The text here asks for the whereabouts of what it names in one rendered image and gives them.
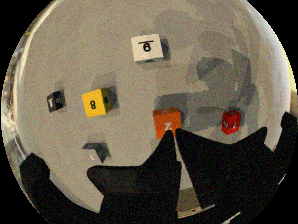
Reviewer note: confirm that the white block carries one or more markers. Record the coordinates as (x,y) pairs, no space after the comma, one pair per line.
(147,49)

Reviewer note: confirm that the small red block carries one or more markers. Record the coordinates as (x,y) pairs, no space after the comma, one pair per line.
(230,122)

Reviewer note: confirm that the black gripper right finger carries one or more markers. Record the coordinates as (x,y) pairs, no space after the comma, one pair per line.
(210,163)

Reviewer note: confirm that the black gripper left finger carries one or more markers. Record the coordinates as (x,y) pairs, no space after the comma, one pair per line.
(159,175)

